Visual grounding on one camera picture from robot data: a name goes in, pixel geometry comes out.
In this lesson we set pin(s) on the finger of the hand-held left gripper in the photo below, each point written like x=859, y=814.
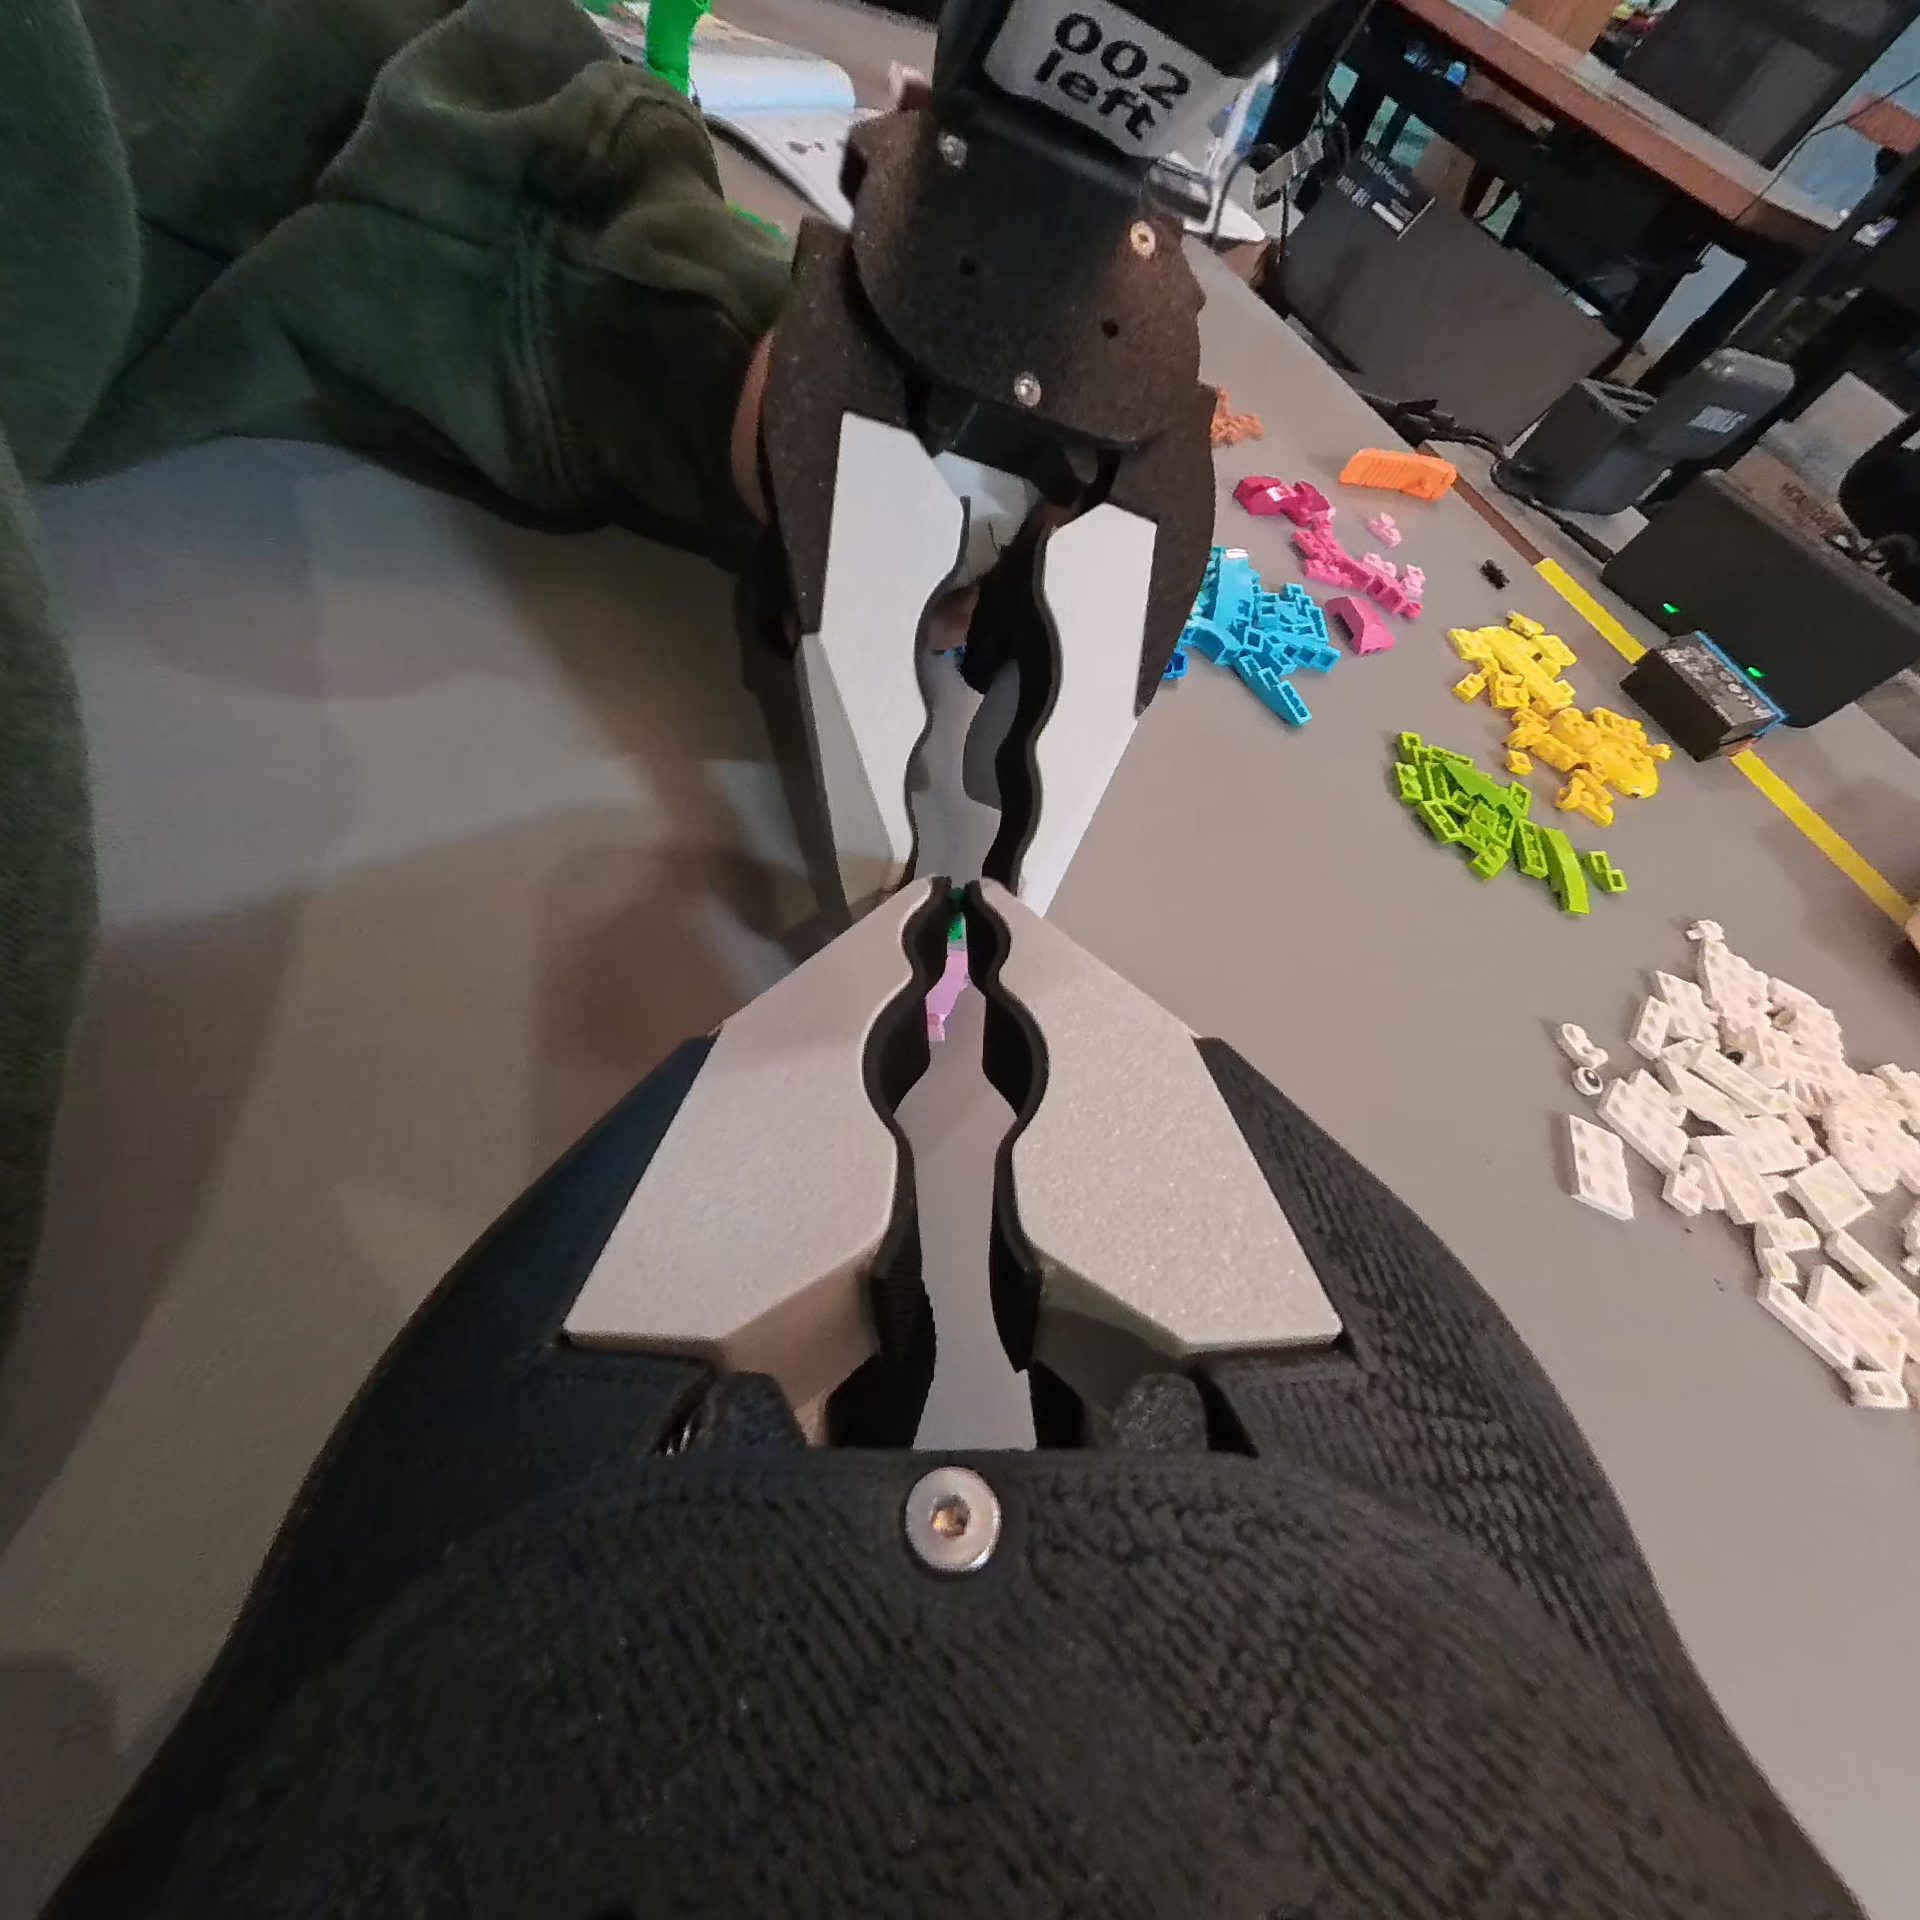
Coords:
x=869, y=601
x=1102, y=645

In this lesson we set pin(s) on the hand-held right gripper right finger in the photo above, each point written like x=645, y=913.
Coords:
x=1156, y=1201

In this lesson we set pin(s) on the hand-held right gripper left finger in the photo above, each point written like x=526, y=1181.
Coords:
x=750, y=1185

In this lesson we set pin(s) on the light pink lego piece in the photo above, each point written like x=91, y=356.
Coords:
x=944, y=993

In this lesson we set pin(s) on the person's left forearm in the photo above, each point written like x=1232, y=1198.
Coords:
x=422, y=254

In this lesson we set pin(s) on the pile of cyan lego pieces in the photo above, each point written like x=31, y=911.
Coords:
x=1260, y=638

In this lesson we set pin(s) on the pile of tan lego pieces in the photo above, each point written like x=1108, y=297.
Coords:
x=1232, y=421

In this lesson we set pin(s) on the pile of magenta lego pieces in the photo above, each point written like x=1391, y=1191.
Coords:
x=1342, y=563

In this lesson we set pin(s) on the pile of lime lego pieces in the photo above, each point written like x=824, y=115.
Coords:
x=1478, y=811

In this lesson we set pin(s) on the lego flower build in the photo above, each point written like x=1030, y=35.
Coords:
x=675, y=31

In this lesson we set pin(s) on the pile of yellow lego pieces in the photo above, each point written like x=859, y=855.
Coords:
x=1560, y=721

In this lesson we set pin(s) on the pile of white lego pieces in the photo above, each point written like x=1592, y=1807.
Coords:
x=1757, y=1142

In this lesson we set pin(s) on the person's left hand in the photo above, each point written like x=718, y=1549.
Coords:
x=752, y=428

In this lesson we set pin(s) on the instruction booklet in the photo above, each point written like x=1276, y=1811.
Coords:
x=781, y=114

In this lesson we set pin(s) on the orange brick separator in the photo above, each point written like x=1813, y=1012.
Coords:
x=1398, y=475

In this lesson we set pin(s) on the black case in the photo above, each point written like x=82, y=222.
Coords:
x=1442, y=300

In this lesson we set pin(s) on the grey device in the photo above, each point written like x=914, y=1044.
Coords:
x=1651, y=428

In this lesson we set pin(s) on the blue-labelled black battery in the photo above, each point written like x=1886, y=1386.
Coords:
x=1703, y=693

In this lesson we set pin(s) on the wooden side table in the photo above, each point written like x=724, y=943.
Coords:
x=1621, y=119

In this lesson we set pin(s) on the black power box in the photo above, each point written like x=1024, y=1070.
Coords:
x=1786, y=586

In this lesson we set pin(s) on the yellow tape strip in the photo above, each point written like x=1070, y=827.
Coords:
x=1815, y=819

